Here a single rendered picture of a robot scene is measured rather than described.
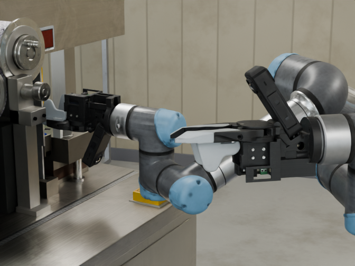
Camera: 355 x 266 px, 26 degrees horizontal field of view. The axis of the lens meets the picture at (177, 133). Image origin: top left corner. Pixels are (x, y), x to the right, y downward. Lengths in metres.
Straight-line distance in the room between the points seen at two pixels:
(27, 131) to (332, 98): 0.65
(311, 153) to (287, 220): 2.92
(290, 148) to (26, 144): 0.72
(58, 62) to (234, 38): 2.08
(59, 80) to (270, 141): 1.63
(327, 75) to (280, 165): 0.56
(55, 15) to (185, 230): 0.80
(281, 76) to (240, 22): 2.84
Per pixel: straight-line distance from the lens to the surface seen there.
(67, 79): 2.66
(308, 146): 1.15
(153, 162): 1.59
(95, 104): 1.66
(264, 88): 1.12
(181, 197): 1.47
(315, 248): 3.76
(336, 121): 1.15
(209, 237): 3.81
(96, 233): 1.62
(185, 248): 1.92
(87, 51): 4.87
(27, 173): 1.71
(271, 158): 1.11
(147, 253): 1.75
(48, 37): 2.29
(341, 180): 1.25
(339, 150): 1.14
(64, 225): 1.67
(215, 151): 1.09
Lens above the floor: 1.55
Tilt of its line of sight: 16 degrees down
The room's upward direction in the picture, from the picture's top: straight up
